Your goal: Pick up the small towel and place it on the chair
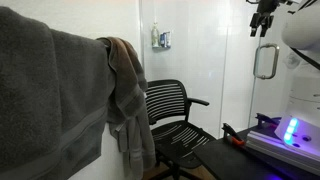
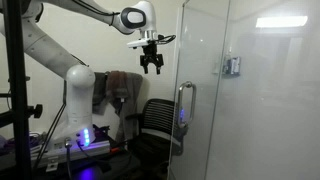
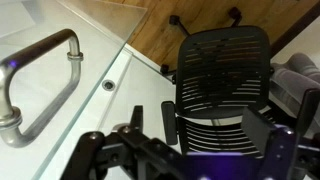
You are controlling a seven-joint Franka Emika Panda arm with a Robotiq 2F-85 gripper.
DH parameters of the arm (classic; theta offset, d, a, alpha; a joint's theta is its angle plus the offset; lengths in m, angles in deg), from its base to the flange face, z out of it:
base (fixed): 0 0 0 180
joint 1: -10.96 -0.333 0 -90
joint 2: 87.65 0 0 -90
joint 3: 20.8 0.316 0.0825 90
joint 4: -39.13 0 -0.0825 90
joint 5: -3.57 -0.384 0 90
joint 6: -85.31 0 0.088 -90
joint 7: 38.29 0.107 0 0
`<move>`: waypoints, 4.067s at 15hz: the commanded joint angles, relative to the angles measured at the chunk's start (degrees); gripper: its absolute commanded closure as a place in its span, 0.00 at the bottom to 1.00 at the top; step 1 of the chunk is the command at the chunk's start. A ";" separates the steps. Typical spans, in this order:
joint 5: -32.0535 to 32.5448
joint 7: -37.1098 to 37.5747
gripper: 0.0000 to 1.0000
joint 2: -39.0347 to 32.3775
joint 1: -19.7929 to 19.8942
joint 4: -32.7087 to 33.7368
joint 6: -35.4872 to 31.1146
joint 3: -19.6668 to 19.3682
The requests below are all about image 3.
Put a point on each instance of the long taupe hanging towel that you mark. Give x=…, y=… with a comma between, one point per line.
x=295, y=85

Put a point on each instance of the glass shower door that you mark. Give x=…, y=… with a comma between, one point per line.
x=50, y=66

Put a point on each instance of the small round metal fitting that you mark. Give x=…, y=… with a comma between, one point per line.
x=108, y=85

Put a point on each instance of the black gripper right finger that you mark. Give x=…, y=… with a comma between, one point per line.
x=280, y=150

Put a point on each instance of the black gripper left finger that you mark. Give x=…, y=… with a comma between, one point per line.
x=133, y=150

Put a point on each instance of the black mesh office chair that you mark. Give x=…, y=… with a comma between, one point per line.
x=223, y=73

